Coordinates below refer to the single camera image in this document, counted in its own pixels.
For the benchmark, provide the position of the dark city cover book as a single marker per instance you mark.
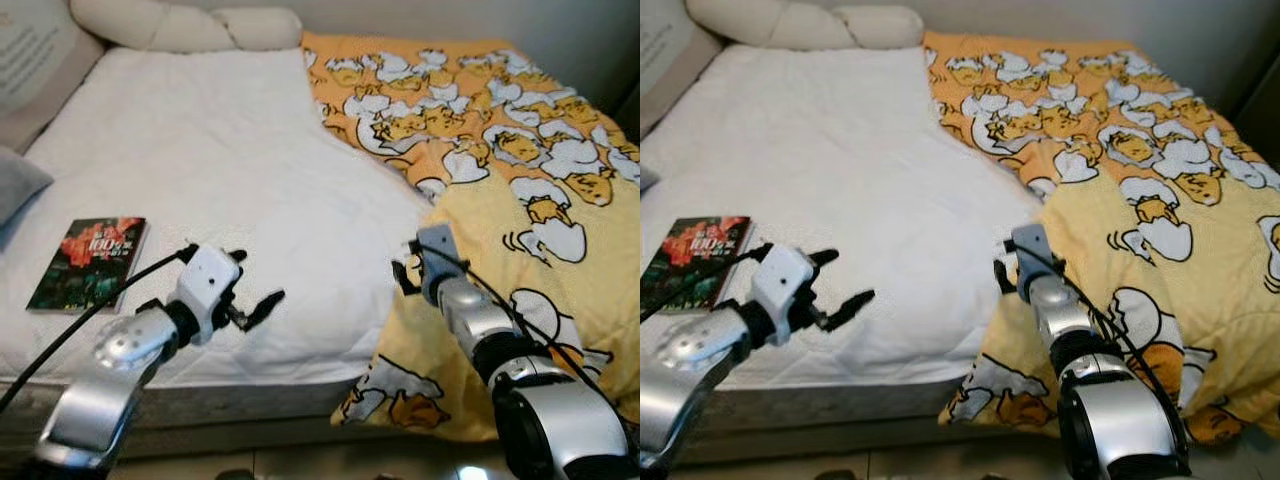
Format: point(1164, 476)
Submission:
point(85, 265)
point(690, 260)

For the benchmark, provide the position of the grey pillow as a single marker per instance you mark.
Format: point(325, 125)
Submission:
point(648, 180)
point(20, 185)

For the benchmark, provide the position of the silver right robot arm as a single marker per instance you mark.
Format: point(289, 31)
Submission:
point(1065, 320)
point(480, 320)

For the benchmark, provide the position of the grey bed base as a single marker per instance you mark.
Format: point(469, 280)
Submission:
point(850, 410)
point(250, 405)

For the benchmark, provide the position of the white quilted mattress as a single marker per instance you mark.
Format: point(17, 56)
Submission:
point(830, 150)
point(220, 150)

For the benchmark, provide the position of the yellow cartoon egg blanket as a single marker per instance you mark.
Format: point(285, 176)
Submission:
point(530, 220)
point(1150, 220)

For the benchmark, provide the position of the cream bolster pillow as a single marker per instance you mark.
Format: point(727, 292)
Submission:
point(780, 25)
point(160, 25)

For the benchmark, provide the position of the grey printed fabric headboard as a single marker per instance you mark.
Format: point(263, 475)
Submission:
point(40, 60)
point(670, 50)

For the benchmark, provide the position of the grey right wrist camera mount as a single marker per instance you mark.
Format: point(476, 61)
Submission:
point(440, 260)
point(1030, 250)

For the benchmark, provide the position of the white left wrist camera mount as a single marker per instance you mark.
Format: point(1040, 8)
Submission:
point(785, 280)
point(208, 280)

